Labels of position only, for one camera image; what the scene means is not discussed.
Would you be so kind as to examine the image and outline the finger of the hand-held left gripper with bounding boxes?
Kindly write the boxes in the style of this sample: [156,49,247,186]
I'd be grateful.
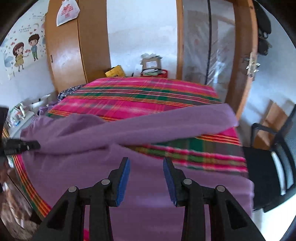
[1,138,41,156]

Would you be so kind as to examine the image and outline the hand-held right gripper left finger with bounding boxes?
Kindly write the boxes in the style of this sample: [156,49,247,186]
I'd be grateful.
[32,157,131,241]

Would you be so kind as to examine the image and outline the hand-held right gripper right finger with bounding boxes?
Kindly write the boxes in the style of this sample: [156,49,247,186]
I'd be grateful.
[163,157,266,241]

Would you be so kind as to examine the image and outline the purple fleece pants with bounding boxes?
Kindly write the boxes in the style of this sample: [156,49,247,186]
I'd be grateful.
[20,103,255,241]

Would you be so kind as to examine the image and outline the group of toiletry bottles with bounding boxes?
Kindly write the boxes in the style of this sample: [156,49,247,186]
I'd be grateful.
[7,102,30,127]

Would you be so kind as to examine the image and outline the white nightstand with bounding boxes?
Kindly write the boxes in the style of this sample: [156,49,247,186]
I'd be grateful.
[7,109,41,139]

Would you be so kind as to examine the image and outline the white shopping bag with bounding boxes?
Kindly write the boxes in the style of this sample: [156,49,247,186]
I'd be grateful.
[30,93,52,110]

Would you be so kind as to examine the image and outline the purple top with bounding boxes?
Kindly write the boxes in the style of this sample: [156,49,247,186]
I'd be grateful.
[38,105,51,116]

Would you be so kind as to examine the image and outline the person's floral clothing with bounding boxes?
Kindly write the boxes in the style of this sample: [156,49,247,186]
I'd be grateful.
[0,171,47,234]

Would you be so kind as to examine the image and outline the navy floral cloth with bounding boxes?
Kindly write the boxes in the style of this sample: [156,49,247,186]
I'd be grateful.
[57,85,84,101]

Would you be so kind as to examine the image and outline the pink plaid blanket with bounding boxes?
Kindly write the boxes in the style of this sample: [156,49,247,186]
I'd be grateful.
[11,77,249,241]

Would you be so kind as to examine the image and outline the wooden wardrobe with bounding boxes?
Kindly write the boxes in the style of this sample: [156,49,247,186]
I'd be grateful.
[44,0,111,93]

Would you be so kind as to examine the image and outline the black mesh office chair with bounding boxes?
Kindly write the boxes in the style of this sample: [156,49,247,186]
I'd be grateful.
[242,118,296,212]

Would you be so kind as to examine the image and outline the red tin box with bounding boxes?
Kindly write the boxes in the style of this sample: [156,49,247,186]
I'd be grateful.
[141,69,168,79]

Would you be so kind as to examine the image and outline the yellow box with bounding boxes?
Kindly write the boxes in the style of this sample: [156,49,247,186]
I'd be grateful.
[105,65,126,78]

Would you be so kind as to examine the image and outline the cardboard box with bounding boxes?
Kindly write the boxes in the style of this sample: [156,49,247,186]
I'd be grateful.
[141,58,162,70]

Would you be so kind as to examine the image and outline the white plastic bag red print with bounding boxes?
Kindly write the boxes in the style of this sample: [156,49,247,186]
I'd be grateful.
[56,0,80,27]

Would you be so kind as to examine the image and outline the wooden board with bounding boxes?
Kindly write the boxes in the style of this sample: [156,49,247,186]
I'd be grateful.
[253,100,294,151]

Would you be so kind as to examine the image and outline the wooden door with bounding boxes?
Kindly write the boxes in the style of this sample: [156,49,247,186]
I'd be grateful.
[232,0,258,121]

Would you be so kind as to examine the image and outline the crumpled white plastic bag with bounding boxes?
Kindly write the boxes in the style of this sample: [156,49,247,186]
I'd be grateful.
[140,53,162,60]

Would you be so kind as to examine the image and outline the clear plastic door curtain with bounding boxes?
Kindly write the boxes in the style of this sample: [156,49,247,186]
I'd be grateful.
[183,0,237,87]

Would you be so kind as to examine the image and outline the dark patterned hanging bag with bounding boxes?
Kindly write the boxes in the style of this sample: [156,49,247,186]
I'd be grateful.
[257,36,272,56]

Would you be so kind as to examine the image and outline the black hanging bag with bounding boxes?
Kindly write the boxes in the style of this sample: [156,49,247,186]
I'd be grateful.
[256,5,273,36]

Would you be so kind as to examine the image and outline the cartoon wall sticker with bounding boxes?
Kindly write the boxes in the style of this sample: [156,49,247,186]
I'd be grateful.
[0,9,47,72]

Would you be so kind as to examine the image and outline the wooden door frame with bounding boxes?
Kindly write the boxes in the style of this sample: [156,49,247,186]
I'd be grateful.
[176,0,185,80]

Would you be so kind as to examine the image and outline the metal door lock handle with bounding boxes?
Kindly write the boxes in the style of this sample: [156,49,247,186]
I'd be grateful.
[243,52,261,76]

